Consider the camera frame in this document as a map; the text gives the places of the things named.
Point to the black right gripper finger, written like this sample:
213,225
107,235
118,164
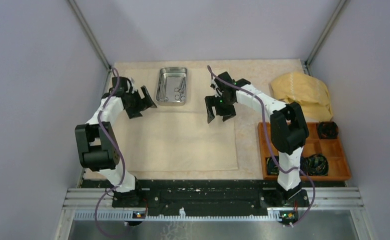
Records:
210,104
228,115

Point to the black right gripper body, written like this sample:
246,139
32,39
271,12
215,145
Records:
223,107

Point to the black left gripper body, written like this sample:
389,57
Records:
135,102

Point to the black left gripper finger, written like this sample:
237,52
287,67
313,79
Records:
132,114
147,100

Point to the steel instrument tray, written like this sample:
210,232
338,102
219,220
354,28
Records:
173,77

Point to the cream cloth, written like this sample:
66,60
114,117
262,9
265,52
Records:
178,138

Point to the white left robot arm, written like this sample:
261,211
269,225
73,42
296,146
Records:
97,146

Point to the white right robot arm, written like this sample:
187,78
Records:
287,131

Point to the steel surgical scissors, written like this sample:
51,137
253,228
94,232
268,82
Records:
162,90

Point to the steel forceps clamp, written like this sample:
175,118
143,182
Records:
180,90

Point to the dark patterned fabric roll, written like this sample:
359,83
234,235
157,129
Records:
271,167

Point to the yellow crumpled cloth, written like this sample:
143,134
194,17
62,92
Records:
310,93

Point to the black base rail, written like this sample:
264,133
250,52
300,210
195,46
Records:
202,192

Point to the aluminium frame rail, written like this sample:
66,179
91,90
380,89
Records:
336,213

